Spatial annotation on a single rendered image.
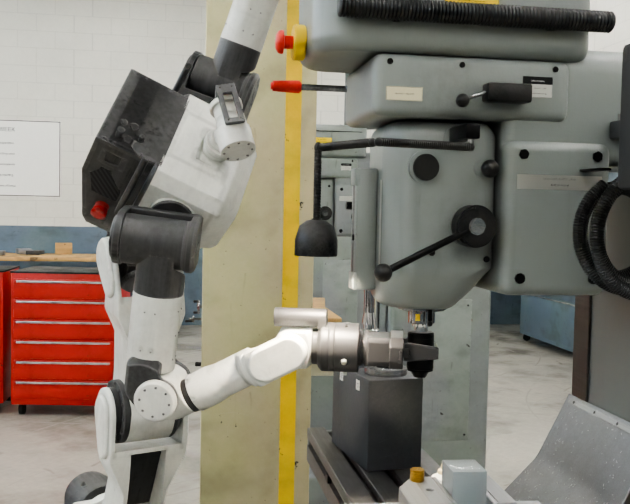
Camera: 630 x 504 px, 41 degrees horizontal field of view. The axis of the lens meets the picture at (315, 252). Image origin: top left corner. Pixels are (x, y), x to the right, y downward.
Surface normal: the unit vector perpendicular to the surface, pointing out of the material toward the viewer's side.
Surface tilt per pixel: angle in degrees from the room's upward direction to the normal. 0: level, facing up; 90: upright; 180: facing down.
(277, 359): 97
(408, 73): 90
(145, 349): 98
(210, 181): 57
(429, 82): 90
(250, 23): 102
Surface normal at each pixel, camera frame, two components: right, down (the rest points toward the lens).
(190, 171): 0.46, -0.49
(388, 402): 0.30, 0.06
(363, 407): -0.95, 0.00
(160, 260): 0.04, 0.20
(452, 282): 0.14, 0.51
